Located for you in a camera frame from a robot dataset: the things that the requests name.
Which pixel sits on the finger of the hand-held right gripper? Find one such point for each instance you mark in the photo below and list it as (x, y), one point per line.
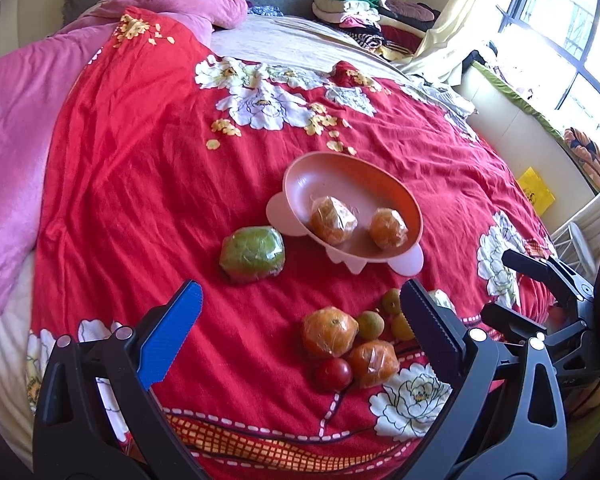
(510, 322)
(555, 275)

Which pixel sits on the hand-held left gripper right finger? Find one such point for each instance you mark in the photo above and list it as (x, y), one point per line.
(430, 320)

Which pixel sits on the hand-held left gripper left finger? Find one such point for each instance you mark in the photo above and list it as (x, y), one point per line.
(172, 330)

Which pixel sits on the small green fruit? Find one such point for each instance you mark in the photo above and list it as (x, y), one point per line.
(442, 302)

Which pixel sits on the small brown longan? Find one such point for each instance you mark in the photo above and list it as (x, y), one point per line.
(391, 302)
(371, 325)
(401, 329)

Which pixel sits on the orange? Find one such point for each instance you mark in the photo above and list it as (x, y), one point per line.
(330, 332)
(372, 362)
(387, 230)
(332, 220)

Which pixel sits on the green mango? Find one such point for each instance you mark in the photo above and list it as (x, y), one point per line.
(252, 255)

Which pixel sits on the red tomato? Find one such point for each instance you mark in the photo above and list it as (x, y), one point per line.
(334, 375)

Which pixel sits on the pink bowl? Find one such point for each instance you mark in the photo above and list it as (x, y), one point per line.
(340, 180)

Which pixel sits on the yellow bag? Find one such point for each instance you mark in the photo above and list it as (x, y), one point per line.
(535, 190)

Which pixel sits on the orange patterned cushion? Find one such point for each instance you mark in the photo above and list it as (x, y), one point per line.
(587, 152)

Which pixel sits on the red floral blanket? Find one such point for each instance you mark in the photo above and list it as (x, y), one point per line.
(155, 185)

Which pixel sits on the green sill edge trim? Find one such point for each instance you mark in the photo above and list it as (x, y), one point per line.
(530, 107)

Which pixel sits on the white quilted mattress pad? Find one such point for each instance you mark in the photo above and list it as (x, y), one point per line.
(0, 360)

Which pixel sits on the white striped cloth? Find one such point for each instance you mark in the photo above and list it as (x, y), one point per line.
(445, 95)

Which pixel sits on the dark framed window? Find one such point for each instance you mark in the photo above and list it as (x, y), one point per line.
(580, 65)

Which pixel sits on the dark clothing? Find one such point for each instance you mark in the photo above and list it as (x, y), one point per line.
(475, 57)

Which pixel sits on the cream curtain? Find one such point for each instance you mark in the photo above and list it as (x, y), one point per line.
(480, 5)

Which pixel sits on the beige bed sheet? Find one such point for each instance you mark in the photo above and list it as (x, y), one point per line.
(290, 40)

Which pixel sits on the pile of folded clothes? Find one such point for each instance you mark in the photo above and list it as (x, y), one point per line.
(360, 10)

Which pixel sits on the blue patterned cloth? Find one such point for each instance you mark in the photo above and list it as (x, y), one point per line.
(262, 10)

